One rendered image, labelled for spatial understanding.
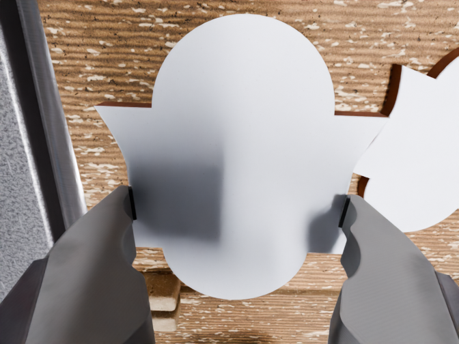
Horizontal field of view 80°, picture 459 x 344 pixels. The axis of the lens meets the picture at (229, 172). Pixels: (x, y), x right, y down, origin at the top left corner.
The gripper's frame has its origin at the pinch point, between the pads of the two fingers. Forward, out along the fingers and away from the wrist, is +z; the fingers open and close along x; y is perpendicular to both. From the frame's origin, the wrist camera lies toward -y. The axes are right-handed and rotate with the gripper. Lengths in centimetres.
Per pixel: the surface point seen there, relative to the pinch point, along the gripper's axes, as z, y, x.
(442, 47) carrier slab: 7.2, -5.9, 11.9
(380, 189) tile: 5.8, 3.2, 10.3
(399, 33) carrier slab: 7.2, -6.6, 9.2
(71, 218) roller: 8.4, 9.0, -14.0
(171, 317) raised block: 4.2, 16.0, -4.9
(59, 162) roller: 8.6, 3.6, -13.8
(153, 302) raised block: 4.0, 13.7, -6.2
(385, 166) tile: 5.8, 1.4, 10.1
